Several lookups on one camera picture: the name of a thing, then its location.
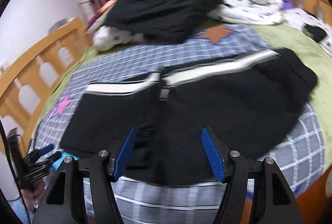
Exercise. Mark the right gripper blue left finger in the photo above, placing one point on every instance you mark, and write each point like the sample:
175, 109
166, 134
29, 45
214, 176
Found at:
63, 201

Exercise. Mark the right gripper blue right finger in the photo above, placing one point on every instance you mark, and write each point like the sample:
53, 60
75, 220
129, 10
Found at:
272, 202

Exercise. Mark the black pants with white stripe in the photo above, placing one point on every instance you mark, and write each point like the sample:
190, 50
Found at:
251, 101

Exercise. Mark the person's left hand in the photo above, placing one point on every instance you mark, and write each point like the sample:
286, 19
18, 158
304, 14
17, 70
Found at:
32, 198

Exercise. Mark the grey checked star blanket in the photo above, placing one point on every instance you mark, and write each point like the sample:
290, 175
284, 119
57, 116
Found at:
141, 202

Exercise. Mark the purple patterned pillow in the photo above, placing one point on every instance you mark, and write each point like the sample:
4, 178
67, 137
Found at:
98, 19

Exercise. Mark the white floral duvet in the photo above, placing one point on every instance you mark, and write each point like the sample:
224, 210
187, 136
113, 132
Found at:
256, 12

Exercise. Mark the black jacket pile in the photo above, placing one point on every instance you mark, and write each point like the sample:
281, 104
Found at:
172, 21

